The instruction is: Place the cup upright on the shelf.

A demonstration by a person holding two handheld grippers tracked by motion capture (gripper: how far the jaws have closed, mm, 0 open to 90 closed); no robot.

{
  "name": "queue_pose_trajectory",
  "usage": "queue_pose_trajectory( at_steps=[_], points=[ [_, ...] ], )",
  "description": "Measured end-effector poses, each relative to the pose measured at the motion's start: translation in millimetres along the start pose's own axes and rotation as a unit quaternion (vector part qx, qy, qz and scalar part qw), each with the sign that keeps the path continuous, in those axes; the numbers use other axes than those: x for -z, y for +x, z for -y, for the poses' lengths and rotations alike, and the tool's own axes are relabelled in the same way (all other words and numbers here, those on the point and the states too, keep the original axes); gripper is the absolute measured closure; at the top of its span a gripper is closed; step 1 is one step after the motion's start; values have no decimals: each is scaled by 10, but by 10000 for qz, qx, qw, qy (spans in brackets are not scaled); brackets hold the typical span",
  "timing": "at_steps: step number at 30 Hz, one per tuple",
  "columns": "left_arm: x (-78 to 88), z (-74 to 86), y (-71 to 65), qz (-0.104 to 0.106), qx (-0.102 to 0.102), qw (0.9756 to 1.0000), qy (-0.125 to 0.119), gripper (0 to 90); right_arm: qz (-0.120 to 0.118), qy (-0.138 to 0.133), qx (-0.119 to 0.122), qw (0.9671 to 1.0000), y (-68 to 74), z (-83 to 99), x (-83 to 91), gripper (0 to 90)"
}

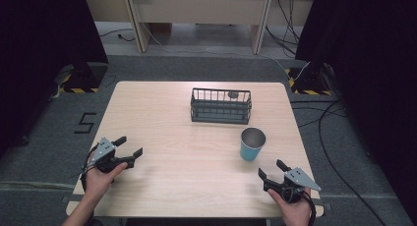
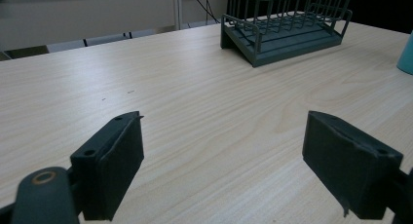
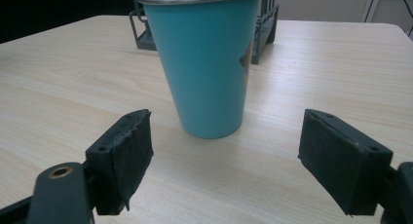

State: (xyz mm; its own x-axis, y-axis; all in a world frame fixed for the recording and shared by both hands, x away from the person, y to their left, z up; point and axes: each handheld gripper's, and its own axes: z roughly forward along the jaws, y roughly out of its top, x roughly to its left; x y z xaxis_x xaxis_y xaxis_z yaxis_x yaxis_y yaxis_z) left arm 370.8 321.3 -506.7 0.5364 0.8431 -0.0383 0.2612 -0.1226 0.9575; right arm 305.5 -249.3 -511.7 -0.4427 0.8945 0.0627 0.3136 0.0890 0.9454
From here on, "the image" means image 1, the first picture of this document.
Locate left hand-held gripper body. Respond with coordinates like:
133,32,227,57
89,137,136,174

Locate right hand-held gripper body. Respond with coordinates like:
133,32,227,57
263,167,323,204

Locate blue metal cup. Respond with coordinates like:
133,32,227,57
239,127,268,162

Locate black wire basket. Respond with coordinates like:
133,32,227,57
190,87,253,126

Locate person's right hand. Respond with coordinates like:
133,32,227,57
267,187,313,226

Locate person's left hand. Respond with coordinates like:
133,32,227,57
84,161,129,200

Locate black tape floor mark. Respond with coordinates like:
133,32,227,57
74,112,97,135

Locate yellow black striped stand base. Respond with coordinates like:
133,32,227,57
54,62,109,94
284,63,334,96

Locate black curtain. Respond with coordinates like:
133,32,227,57
0,0,110,155
294,0,417,217

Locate light wooden desk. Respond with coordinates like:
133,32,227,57
82,0,319,55

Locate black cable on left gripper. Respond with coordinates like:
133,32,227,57
80,143,99,193

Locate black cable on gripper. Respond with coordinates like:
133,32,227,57
80,143,99,193
302,190,317,226

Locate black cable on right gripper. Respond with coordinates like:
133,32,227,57
302,190,317,226

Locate black floor cable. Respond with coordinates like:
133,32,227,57
290,99,387,226

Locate black cable with plug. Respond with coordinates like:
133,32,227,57
98,28,136,43

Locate black hanging cables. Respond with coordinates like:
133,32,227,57
265,0,301,59

